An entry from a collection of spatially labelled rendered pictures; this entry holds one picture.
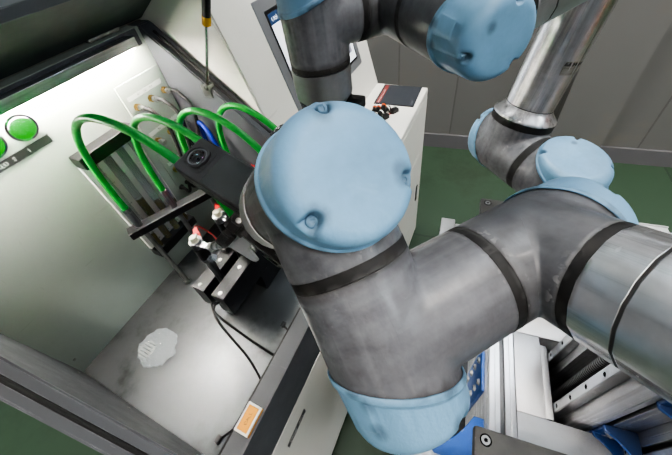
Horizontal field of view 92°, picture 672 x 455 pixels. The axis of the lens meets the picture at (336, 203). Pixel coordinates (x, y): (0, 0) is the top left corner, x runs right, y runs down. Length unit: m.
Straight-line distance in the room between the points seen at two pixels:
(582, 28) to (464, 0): 0.38
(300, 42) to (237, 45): 0.49
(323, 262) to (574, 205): 0.17
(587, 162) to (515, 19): 0.40
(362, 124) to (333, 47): 0.25
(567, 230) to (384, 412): 0.14
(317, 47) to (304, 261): 0.28
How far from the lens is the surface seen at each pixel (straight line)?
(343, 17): 0.40
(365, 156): 0.15
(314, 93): 0.42
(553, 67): 0.69
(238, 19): 0.91
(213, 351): 0.97
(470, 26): 0.30
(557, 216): 0.24
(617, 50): 2.42
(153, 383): 1.01
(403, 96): 1.40
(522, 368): 0.78
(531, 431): 0.75
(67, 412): 0.69
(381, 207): 0.15
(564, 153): 0.68
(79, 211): 0.94
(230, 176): 0.34
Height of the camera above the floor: 1.65
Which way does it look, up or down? 46 degrees down
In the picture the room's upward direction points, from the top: 10 degrees counter-clockwise
